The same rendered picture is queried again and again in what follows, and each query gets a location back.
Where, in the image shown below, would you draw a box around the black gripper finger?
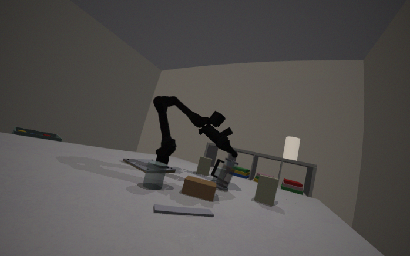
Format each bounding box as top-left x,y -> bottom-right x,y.
221,140 -> 236,155

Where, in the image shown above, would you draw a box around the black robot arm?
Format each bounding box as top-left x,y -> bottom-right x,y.
153,96 -> 233,165

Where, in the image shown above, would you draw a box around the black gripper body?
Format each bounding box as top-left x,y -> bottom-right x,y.
209,130 -> 228,149

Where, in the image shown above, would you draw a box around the french press coffee maker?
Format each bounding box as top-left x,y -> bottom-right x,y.
211,153 -> 239,190

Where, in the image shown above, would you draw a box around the grey flat bar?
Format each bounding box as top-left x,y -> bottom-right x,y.
154,204 -> 214,217

